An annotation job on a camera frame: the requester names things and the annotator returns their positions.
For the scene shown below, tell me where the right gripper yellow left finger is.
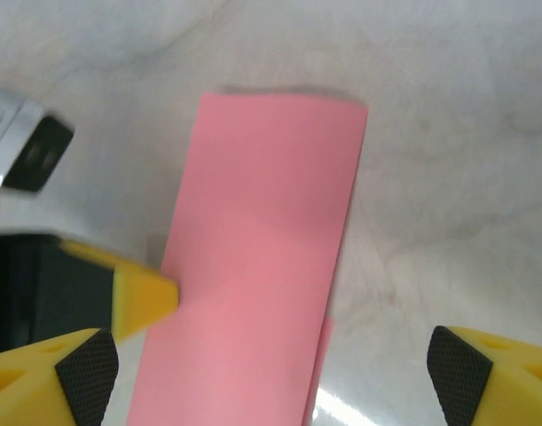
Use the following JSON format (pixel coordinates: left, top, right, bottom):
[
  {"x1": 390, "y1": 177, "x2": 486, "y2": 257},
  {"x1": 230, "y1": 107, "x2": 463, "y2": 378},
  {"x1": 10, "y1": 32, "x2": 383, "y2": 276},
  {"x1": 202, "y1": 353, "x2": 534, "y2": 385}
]
[{"x1": 0, "y1": 327, "x2": 121, "y2": 426}]

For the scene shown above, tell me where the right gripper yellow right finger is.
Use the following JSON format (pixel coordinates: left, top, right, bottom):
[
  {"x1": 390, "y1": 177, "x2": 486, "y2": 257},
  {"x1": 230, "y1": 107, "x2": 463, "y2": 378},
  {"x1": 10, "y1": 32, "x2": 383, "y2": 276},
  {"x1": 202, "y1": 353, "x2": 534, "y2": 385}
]
[{"x1": 426, "y1": 325, "x2": 542, "y2": 426}]

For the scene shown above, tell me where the pink cloth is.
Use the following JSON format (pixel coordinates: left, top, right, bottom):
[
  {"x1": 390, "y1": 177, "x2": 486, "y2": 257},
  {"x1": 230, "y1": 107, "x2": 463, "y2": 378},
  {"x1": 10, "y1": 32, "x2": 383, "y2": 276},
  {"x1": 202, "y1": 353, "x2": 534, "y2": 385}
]
[{"x1": 126, "y1": 91, "x2": 370, "y2": 426}]

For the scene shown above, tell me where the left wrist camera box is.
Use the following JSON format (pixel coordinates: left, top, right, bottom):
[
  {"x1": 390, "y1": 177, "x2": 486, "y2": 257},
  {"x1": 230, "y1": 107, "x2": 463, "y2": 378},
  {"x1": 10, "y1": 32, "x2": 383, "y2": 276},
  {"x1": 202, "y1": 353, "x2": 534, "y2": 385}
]
[{"x1": 0, "y1": 88, "x2": 75, "y2": 193}]

